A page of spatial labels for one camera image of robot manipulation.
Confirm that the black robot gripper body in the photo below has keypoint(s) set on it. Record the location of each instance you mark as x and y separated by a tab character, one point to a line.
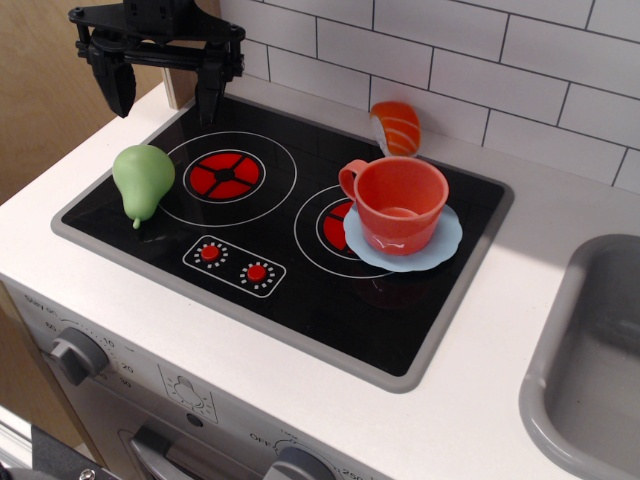
170	34

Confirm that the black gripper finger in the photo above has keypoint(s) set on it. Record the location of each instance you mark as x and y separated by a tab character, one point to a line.
214	71
115	77

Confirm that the orange plastic toy cup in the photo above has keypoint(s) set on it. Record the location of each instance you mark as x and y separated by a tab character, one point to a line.
399	201

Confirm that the light blue toy plate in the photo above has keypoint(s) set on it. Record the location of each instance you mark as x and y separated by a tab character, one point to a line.
442	246

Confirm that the green toy pear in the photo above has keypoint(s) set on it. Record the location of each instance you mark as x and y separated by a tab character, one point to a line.
143	174

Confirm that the black toy stovetop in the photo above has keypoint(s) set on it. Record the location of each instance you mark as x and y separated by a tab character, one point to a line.
262	185

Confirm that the left red stove button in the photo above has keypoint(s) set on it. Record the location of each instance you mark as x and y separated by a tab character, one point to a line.
210	253

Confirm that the red stove button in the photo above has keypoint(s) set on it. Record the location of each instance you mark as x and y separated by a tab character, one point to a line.
210	253
256	273

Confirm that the salmon sushi toy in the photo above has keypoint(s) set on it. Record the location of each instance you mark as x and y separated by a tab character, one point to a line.
396	128

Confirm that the right red stove button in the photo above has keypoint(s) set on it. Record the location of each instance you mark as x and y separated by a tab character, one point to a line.
256	273

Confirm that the grey timer knob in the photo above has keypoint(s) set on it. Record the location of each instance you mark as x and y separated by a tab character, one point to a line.
78	356

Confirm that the grey oven knob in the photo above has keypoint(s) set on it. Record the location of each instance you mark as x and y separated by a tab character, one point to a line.
296	464

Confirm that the grey toy sink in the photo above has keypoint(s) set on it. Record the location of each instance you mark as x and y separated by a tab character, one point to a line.
579	399

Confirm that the grey oven door handle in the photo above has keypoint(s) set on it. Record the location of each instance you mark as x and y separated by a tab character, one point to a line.
162	459

